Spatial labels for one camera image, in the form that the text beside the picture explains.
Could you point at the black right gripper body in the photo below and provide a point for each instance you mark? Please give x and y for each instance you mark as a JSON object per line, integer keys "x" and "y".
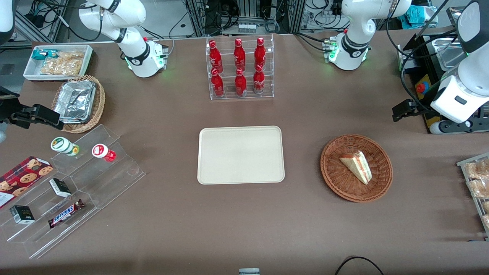
{"x": 8, "y": 114}

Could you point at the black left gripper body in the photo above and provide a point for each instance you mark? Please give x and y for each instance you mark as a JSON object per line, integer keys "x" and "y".
{"x": 421, "y": 110}

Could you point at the triangular sandwich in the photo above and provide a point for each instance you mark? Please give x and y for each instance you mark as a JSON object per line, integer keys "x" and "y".
{"x": 357, "y": 166}

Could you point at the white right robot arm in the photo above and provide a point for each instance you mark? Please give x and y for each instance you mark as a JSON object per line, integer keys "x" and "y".
{"x": 141, "y": 57}

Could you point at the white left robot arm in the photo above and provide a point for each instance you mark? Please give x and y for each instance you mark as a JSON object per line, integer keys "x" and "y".
{"x": 351, "y": 53}

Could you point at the oval brown wicker basket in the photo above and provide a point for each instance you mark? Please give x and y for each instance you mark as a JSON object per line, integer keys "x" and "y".
{"x": 100, "y": 103}

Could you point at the round brown wicker basket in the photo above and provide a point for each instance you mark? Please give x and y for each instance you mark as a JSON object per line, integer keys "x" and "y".
{"x": 344, "y": 183}

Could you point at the beige plastic tray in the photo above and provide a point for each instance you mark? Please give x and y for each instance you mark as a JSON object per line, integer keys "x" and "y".
{"x": 240, "y": 154}

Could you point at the silver foil container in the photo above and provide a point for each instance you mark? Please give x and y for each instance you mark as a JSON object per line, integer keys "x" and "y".
{"x": 76, "y": 101}

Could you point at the green-lidded drink cup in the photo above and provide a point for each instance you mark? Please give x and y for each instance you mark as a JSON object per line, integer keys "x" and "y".
{"x": 63, "y": 145}

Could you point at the white rectangular snack bin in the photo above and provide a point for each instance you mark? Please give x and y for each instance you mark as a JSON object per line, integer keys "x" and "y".
{"x": 30, "y": 72}

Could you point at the clear bag of chips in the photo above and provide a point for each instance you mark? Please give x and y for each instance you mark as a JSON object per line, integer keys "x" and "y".
{"x": 63, "y": 64}

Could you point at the teal snack packet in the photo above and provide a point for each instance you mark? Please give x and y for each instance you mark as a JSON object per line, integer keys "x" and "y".
{"x": 42, "y": 54}

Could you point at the black food warmer cabinet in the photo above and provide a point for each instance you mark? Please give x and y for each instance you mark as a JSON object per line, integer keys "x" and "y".
{"x": 424, "y": 49}

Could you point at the steel warmer pan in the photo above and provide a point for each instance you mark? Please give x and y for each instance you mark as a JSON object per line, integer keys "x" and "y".
{"x": 450, "y": 53}

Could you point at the red tartan cookie box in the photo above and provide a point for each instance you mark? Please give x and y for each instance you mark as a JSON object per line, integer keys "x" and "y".
{"x": 23, "y": 177}

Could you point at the red-lidded drink cup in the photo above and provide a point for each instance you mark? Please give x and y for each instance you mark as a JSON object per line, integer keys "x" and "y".
{"x": 102, "y": 151}

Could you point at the small black box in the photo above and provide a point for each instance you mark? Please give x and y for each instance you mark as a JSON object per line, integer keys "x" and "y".
{"x": 22, "y": 214}
{"x": 60, "y": 187}

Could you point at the bagged bread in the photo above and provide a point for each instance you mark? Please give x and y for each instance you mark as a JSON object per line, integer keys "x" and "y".
{"x": 480, "y": 189}
{"x": 479, "y": 170}
{"x": 486, "y": 206}
{"x": 486, "y": 221}

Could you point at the clear acrylic stepped display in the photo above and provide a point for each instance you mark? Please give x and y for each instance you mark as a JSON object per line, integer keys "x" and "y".
{"x": 103, "y": 183}

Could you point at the teal plastic bag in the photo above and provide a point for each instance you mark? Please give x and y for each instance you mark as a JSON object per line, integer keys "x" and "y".
{"x": 418, "y": 17}

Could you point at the Snickers chocolate bar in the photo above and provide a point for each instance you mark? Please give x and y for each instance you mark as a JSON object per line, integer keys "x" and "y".
{"x": 65, "y": 214}

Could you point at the red cola bottle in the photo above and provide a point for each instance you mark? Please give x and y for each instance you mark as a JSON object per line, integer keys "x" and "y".
{"x": 259, "y": 81}
{"x": 260, "y": 54}
{"x": 240, "y": 83}
{"x": 217, "y": 84}
{"x": 215, "y": 57}
{"x": 239, "y": 55}

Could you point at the clear acrylic bottle rack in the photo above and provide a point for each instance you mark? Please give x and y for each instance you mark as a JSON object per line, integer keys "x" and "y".
{"x": 229, "y": 95}

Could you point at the aluminium equipment rack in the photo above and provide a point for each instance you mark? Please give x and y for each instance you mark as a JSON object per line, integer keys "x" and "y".
{"x": 248, "y": 15}

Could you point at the small grey device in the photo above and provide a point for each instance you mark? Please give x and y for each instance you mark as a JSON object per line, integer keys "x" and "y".
{"x": 249, "y": 271}

